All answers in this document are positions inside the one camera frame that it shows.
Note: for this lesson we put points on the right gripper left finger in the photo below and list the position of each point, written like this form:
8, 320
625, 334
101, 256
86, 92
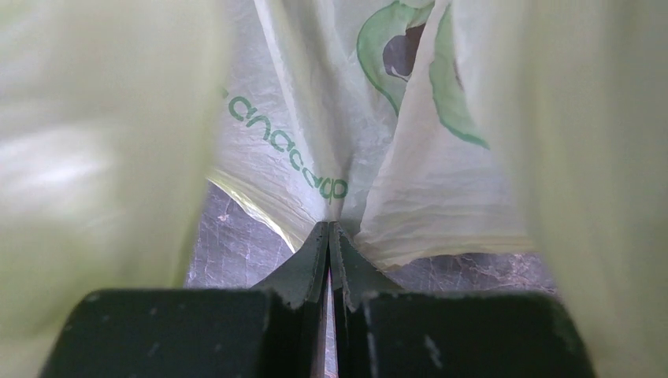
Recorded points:
274, 329

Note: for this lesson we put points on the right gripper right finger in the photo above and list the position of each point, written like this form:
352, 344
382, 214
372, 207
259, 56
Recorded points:
384, 330

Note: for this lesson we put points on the green avocado plastic bag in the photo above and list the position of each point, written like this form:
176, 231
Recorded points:
430, 127

